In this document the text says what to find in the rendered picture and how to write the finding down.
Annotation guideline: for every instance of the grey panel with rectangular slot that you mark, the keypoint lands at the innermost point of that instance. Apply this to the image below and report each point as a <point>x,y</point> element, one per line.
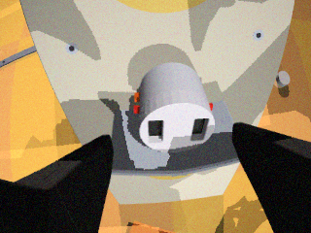
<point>97,52</point>

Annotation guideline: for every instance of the grey cylinder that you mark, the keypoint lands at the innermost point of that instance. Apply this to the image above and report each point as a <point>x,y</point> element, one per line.
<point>283,78</point>

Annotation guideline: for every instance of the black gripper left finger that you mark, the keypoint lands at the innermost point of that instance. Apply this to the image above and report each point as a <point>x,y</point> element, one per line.
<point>67,196</point>

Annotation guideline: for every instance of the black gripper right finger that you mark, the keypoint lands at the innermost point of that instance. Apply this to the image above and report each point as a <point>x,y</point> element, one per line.
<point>279,168</point>

